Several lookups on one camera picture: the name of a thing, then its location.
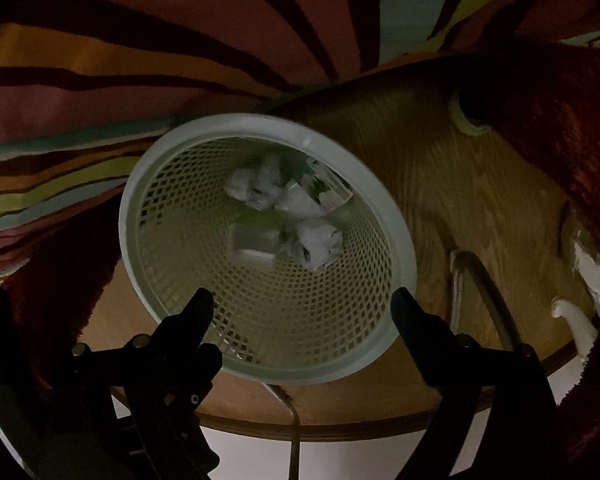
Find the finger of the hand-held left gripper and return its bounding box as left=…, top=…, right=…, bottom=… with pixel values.
left=125, top=342, right=223, bottom=480

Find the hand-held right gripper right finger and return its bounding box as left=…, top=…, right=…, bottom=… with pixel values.
left=391, top=287, right=571, bottom=480

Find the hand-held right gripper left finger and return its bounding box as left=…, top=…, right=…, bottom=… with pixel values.
left=45, top=288, right=215, bottom=480

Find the white mesh waste basket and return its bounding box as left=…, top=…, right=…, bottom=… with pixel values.
left=118, top=112, right=417, bottom=386

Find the grey box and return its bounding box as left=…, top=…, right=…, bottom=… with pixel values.
left=228, top=225, right=281, bottom=263

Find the white paper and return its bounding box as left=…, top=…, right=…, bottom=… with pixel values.
left=280, top=216, right=343, bottom=273

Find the white teal box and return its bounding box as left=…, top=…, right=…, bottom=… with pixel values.
left=275, top=155, right=353, bottom=218

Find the red fluffy rug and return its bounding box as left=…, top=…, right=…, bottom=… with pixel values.
left=0, top=0, right=600, bottom=466

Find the striped bedspread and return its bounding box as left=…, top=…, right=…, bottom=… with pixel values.
left=0, top=0, right=600, bottom=288

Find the curved grey cable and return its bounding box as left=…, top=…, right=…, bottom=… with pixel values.
left=449, top=249, right=523, bottom=348

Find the dark floor cable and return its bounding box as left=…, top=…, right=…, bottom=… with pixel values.
left=267, top=382, right=303, bottom=480

